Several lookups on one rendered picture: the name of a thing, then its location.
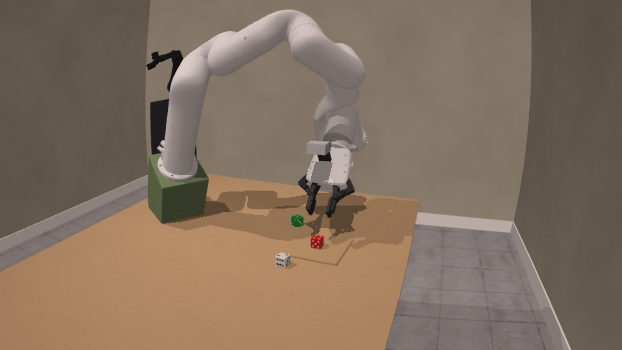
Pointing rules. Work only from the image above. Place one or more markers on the red die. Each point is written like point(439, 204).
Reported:
point(317, 241)

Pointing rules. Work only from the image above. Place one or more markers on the dark green die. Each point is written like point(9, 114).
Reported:
point(297, 220)

